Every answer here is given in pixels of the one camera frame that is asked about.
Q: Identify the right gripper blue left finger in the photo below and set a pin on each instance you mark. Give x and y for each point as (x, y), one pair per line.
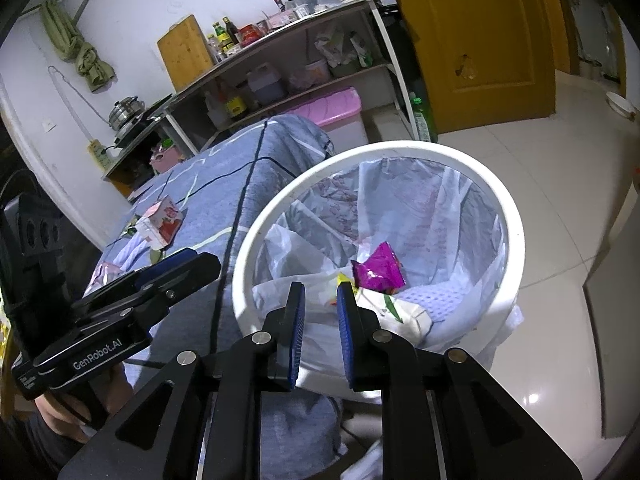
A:
(286, 327)

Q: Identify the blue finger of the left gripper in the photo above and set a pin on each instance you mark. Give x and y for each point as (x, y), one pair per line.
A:
(169, 264)

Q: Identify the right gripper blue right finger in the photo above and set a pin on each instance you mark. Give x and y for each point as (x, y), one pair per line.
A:
(361, 353)

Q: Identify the clear plastic cup pink lid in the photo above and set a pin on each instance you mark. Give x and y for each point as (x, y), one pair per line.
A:
(103, 275)

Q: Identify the red white milk carton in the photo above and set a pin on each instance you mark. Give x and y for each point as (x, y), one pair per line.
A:
(159, 225)

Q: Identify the white green paper box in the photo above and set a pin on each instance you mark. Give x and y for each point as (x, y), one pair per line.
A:
(396, 315)

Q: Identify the magenta snack wrapper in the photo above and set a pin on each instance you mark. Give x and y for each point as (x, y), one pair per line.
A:
(381, 272)

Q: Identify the white foam net sleeve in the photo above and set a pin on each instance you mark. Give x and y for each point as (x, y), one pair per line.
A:
(125, 259)

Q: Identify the white round trash bin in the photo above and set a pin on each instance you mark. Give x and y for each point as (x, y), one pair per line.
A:
(380, 254)

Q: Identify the metal kitchen shelf rack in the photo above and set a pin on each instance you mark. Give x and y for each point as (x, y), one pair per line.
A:
(290, 48)

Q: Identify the person's left hand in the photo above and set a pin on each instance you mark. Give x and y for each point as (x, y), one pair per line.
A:
(65, 415)

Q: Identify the blue checked tablecloth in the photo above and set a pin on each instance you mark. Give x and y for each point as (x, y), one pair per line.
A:
(221, 192)

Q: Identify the pink plastic basket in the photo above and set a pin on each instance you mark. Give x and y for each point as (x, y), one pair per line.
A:
(163, 159)

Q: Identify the low wooden side shelf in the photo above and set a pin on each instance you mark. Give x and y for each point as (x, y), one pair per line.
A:
(132, 166)

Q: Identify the yellow power strip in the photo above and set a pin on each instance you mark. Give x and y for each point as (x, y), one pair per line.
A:
(99, 153)

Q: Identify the black induction cooker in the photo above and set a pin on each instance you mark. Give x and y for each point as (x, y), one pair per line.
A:
(136, 125)

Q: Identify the steel steamer pot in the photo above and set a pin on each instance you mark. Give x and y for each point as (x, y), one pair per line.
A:
(124, 110)

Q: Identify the white plastic bottle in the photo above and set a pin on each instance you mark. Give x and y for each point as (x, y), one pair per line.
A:
(216, 111)

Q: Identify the yellow label sauce bottle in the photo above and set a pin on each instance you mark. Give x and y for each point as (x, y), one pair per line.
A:
(233, 101)

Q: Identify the green hanging cloth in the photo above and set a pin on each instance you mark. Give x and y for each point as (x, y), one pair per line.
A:
(71, 46)

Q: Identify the pink lid storage box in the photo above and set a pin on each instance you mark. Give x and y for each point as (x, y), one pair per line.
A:
(339, 115)

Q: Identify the purple liquid jug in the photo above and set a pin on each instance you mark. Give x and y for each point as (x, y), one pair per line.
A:
(266, 84)

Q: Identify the wooden cutting board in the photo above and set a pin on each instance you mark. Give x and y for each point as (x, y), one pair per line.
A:
(185, 53)

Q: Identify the clear small bottle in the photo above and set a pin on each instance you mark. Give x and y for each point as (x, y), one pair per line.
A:
(214, 48)

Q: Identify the green glass bottle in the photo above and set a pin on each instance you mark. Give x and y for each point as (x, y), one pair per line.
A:
(423, 116)

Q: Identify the yellow oil bottle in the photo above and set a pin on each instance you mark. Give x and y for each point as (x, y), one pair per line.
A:
(224, 40)

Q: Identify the dark soy sauce bottle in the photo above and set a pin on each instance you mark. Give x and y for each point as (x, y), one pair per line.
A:
(231, 30)

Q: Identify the red lid sauce jar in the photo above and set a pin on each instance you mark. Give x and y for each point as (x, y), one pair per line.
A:
(249, 34)

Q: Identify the pink knife holder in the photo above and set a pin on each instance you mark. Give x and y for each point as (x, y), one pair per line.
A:
(279, 20)

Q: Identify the yellow wooden door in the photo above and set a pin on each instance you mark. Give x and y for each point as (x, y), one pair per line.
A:
(490, 61)

